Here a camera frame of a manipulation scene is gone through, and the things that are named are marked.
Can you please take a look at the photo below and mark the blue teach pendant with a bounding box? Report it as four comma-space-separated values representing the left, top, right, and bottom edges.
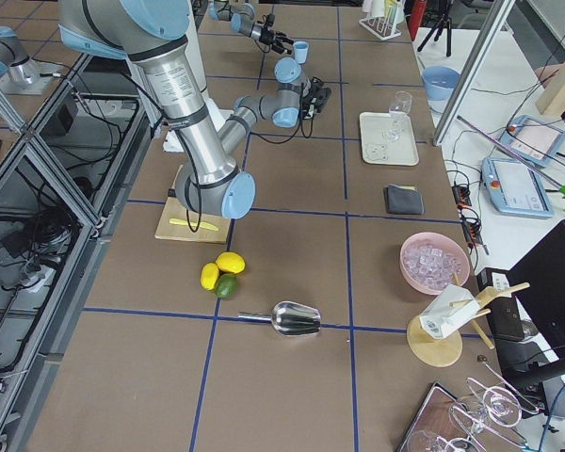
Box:
481, 157, 554, 218
500, 115, 565, 168

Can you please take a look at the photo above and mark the metal ice scoop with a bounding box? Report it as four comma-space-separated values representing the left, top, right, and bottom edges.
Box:
237, 300, 321, 336

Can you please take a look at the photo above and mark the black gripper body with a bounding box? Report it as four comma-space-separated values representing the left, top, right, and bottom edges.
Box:
258, 14, 285, 51
302, 76, 331, 118

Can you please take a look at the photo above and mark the light blue plastic cup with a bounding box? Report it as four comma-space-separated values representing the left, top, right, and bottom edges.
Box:
293, 40, 310, 65

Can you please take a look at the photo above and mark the white wire cup rack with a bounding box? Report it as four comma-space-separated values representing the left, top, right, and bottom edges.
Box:
359, 0, 404, 41

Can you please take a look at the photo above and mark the blue bowl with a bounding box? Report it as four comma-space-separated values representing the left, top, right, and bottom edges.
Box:
422, 66, 460, 101

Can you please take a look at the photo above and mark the pink bowl with ice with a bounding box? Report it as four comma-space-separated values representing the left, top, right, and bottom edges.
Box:
399, 232, 471, 295

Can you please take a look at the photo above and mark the wooden cup stand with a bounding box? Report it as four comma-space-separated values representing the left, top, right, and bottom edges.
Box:
407, 282, 530, 367

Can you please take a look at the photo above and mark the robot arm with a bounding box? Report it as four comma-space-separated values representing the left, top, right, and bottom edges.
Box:
207, 1, 294, 55
59, 1, 331, 219

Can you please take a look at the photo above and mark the white carton box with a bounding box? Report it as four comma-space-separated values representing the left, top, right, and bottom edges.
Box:
419, 284, 480, 340

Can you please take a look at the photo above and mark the cream serving tray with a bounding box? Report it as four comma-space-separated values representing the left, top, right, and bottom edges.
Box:
359, 112, 419, 167

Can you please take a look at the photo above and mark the aluminium frame post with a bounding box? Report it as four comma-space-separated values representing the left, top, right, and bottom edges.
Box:
432, 0, 515, 146

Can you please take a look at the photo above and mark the black monitor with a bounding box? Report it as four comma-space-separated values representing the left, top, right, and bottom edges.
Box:
505, 220, 565, 389

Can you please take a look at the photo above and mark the black camera tripod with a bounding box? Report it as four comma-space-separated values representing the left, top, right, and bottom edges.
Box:
417, 0, 454, 57

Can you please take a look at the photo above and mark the clear drinking glass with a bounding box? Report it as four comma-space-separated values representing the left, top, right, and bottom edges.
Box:
388, 90, 412, 120

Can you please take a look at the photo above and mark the dark grey folded cloth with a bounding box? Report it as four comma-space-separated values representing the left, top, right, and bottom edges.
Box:
383, 185, 425, 215

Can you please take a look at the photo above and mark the yellow plastic knife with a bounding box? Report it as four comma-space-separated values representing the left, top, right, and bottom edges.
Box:
169, 218, 219, 232

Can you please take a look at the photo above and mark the yellow lemon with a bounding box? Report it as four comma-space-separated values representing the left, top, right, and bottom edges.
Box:
200, 263, 220, 291
216, 251, 246, 274

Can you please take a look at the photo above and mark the green lime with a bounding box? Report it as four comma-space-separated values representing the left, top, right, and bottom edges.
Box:
214, 273, 238, 299

